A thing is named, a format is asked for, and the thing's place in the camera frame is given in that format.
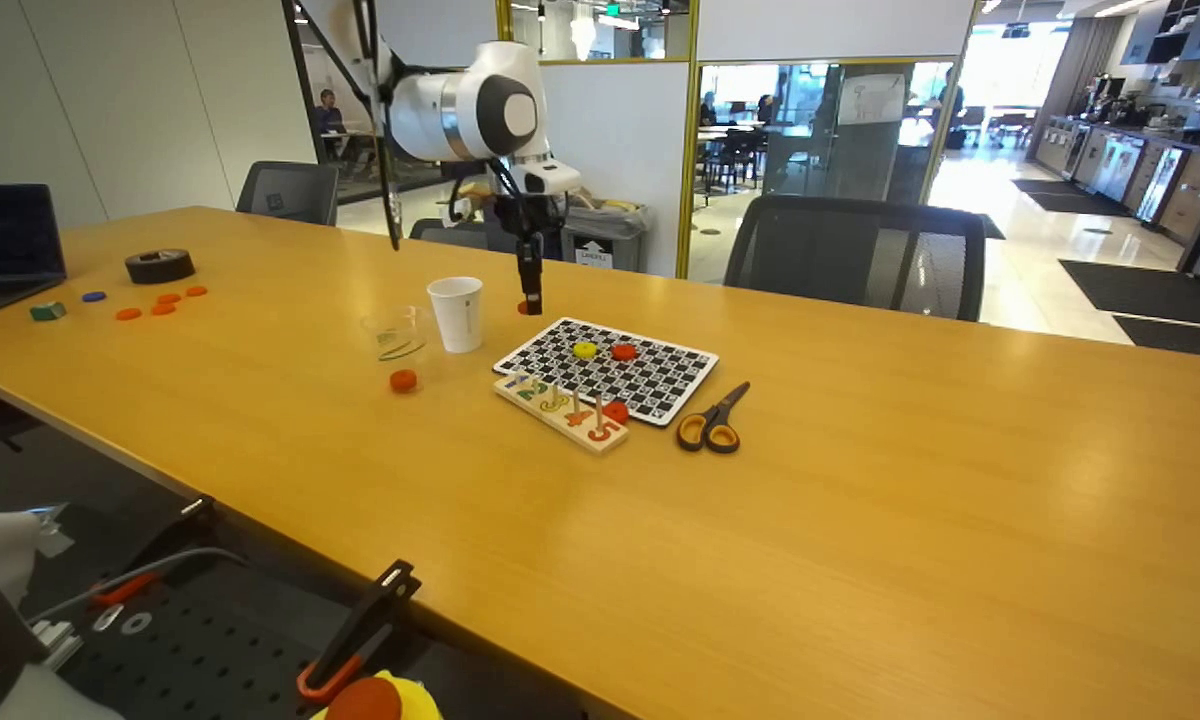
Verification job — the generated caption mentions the orange disc on sheet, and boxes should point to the orange disc on sheet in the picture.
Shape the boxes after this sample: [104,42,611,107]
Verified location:
[611,340,640,364]

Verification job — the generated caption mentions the yellow disc with hole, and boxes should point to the yellow disc with hole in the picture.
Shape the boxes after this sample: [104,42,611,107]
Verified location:
[574,340,596,364]

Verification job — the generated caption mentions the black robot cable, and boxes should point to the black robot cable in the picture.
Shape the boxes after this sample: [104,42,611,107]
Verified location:
[276,0,413,251]

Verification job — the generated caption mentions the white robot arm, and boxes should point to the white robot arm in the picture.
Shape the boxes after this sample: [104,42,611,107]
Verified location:
[281,0,585,315]

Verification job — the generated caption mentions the white paper cup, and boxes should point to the white paper cup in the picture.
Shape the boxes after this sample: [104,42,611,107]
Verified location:
[427,275,485,350]

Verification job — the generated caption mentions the black laptop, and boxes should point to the black laptop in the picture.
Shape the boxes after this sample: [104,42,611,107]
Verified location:
[0,185,66,291]

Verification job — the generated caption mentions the orange handled scissors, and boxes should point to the orange handled scissors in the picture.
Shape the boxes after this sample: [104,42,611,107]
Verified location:
[675,382,748,456]

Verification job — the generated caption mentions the yellow emergency stop button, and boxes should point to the yellow emergency stop button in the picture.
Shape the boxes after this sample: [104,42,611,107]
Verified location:
[312,671,443,720]

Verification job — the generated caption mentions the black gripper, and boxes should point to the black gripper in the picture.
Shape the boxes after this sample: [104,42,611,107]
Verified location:
[495,197,555,305]

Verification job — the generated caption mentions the transparent plastic cup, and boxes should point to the transparent plastic cup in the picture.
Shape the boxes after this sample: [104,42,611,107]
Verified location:
[372,305,427,364]

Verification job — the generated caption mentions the green flat chip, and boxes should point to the green flat chip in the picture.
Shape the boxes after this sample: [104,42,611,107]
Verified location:
[29,305,69,324]

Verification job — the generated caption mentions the black orange clamp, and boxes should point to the black orange clamp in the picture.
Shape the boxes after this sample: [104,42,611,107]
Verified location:
[298,561,419,708]

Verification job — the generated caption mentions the wooden number puzzle board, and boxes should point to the wooden number puzzle board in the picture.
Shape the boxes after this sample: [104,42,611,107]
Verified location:
[495,374,627,452]

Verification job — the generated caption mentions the orange disc with hole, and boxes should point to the orange disc with hole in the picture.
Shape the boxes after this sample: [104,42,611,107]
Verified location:
[390,369,419,397]

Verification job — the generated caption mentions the grey office chair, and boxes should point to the grey office chair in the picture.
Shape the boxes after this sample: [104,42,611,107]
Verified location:
[237,161,337,222]

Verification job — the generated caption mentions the black tape roll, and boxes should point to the black tape roll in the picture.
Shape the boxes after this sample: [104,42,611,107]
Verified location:
[124,246,197,283]

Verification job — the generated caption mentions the orange flat chips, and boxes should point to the orange flat chips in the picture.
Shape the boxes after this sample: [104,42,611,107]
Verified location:
[112,283,214,319]

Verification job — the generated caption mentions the orange disc by puzzle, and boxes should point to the orange disc by puzzle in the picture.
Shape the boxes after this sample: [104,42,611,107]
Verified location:
[602,399,634,425]

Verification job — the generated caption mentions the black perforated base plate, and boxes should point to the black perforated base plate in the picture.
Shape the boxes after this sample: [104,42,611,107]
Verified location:
[31,496,606,720]

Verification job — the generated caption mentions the checkerboard marker sheet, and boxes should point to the checkerboard marker sheet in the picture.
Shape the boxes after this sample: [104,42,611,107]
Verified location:
[493,315,719,426]

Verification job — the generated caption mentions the black office chair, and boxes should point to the black office chair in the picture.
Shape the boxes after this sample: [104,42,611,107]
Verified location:
[723,197,990,324]

